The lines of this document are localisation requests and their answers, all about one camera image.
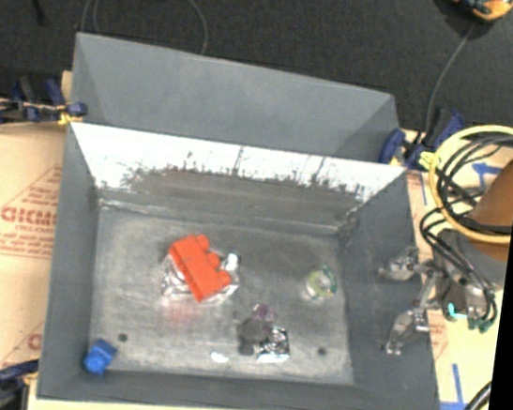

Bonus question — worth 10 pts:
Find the shiny silver square box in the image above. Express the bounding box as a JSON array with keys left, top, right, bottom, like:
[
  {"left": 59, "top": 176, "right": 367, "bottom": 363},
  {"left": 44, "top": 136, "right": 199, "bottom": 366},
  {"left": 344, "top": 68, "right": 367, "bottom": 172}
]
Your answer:
[{"left": 254, "top": 324, "right": 294, "bottom": 368}]

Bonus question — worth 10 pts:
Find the dark grey purple toy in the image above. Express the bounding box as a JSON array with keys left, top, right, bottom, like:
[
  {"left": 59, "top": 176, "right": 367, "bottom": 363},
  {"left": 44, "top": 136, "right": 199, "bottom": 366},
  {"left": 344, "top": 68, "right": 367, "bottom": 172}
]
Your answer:
[{"left": 234, "top": 299, "right": 280, "bottom": 360}]

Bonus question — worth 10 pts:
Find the clear green-tinted glass ring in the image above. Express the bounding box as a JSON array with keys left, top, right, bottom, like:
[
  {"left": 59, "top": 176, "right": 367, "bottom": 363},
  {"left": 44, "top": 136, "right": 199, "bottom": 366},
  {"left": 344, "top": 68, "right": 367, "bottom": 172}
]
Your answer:
[{"left": 301, "top": 262, "right": 341, "bottom": 306}]

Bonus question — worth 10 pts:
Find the orange-red toy brick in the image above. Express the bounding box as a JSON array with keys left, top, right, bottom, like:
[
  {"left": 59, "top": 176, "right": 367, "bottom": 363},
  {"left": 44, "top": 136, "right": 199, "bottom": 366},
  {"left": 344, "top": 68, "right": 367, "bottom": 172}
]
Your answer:
[{"left": 161, "top": 229, "right": 239, "bottom": 308}]

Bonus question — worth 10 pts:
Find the blue toy brick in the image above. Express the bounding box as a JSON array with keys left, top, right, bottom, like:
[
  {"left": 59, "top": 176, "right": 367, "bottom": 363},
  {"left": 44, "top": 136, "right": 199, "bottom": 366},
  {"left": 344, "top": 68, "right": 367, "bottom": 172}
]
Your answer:
[{"left": 80, "top": 337, "right": 120, "bottom": 377}]

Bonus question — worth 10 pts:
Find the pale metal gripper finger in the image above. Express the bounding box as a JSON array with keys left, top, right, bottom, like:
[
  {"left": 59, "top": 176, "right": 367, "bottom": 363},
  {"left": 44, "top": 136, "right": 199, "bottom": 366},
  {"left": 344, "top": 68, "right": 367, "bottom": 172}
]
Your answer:
[
  {"left": 376, "top": 242, "right": 424, "bottom": 286},
  {"left": 382, "top": 302, "right": 433, "bottom": 360}
]

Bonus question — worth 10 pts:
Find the brown cardboard board red print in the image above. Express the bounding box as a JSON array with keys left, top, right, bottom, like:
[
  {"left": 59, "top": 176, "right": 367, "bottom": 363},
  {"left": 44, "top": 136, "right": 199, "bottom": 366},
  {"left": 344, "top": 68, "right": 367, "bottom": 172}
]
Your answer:
[{"left": 0, "top": 61, "right": 481, "bottom": 410}]

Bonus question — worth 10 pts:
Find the clear plastic packet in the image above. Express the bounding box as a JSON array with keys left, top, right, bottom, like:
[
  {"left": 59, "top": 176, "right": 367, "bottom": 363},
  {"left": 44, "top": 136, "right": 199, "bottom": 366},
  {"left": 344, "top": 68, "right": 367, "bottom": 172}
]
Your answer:
[{"left": 157, "top": 242, "right": 246, "bottom": 312}]

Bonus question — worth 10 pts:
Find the grey metal bin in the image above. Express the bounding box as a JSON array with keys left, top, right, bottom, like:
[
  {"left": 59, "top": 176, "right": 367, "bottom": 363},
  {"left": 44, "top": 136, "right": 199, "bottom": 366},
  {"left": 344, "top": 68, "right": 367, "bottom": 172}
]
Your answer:
[{"left": 24, "top": 31, "right": 489, "bottom": 410}]

